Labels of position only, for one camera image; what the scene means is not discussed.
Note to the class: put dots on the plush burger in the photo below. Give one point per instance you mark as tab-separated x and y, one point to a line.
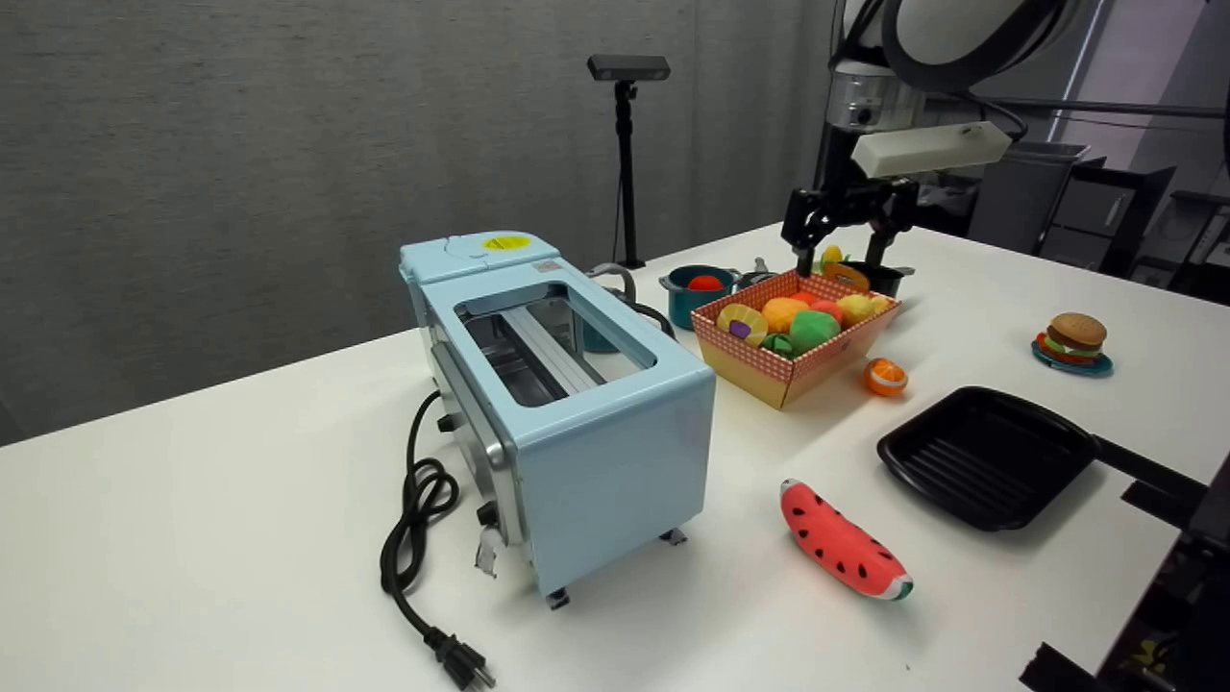
1076	334

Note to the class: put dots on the yellow and green plush toy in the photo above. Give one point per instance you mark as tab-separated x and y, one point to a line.
831	256

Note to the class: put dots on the red checked cardboard box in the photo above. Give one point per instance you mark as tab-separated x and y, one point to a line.
769	377

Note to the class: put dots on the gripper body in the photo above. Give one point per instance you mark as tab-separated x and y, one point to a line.
844	197

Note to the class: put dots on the yellow and purple plush slice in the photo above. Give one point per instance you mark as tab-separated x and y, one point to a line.
742	322

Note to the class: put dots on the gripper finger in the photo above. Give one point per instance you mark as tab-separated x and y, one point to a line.
892	226
805	231

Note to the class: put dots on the red plush toy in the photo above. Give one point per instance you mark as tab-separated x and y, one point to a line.
828	309

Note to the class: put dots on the red toy tomato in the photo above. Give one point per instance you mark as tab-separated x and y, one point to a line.
704	283

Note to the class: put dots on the light blue toaster oven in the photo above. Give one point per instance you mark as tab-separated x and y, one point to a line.
615	461

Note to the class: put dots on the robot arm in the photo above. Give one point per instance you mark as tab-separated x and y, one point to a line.
947	29

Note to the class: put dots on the orange plush fruit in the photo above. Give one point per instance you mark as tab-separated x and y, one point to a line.
885	377

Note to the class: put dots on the grey toy pot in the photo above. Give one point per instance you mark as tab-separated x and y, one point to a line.
755	277

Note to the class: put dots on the black oven knob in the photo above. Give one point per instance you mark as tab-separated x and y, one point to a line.
488	513
448	422

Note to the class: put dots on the plush watermelon slice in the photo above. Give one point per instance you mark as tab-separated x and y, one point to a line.
841	543

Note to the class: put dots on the teal toy pot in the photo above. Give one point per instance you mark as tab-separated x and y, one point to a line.
684	300

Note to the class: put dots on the teal toy kettle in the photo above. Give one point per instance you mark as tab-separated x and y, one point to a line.
601	336

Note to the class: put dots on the teal toy plate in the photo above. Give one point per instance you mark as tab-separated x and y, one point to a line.
1091	368

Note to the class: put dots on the camera on mount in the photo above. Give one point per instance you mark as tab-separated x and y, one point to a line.
627	144

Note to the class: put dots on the orange plush toy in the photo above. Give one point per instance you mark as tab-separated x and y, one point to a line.
783	313

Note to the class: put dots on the small dark green plush toy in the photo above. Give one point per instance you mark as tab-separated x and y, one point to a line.
776	344

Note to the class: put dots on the black grill pan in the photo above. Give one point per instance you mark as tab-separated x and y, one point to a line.
990	461

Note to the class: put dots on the row of grey cabinets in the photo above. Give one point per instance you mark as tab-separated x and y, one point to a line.
1095	211

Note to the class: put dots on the black toy pot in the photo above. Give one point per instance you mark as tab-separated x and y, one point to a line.
884	279

